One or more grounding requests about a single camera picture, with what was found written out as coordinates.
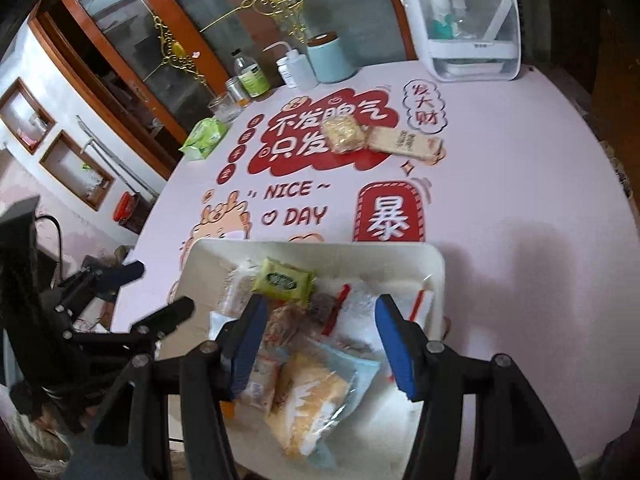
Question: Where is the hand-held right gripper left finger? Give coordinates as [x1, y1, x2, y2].
[94, 293, 269, 480]

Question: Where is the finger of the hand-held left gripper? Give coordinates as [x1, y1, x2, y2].
[64, 296, 196, 357]
[54, 260, 147, 312]

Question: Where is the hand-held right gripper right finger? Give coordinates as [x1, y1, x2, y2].
[374, 293, 582, 480]

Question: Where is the red and white snack packet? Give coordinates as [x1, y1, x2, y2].
[239, 347, 292, 408]

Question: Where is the clear brown snack packet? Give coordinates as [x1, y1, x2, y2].
[269, 294, 342, 352]

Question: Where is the clear white snack packet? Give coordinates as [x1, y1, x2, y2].
[214, 259, 262, 322]

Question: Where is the small green snack packet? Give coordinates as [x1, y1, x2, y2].
[251, 257, 317, 307]

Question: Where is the large clear yellow cracker bag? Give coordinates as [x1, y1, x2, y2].
[264, 337, 382, 467]

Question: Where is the white plastic tray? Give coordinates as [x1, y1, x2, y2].
[170, 237, 447, 480]

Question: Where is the white red-edged snack packet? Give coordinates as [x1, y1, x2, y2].
[325, 282, 437, 357]

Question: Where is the red bucket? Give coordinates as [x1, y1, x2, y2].
[112, 190, 147, 234]

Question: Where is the green tissue pack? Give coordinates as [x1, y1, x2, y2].
[179, 117, 229, 162]

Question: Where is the pink printed tablecloth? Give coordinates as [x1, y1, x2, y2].
[110, 60, 640, 467]

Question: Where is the clear glass cup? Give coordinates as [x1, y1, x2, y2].
[207, 92, 244, 124]

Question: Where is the beige snack packet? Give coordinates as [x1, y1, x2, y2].
[369, 126, 447, 165]

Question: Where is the small glass jar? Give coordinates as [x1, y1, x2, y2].
[224, 77, 252, 107]

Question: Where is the small yellow cracker packet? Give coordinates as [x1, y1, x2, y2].
[320, 114, 374, 155]

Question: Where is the small gold door ornament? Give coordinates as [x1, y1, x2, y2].
[142, 15, 212, 92]

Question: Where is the green label bottle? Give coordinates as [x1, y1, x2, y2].
[230, 49, 271, 99]

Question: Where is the wooden glass door cabinet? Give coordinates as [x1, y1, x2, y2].
[30, 0, 416, 181]

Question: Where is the white squeeze bottle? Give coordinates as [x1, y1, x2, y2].
[262, 40, 319, 89]

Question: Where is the light blue canister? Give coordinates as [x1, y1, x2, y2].
[305, 32, 357, 84]

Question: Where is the white countertop storage cabinet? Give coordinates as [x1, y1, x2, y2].
[387, 0, 524, 83]

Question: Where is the wooden wall niche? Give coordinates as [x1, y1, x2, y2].
[39, 129, 116, 212]
[0, 77, 57, 156]

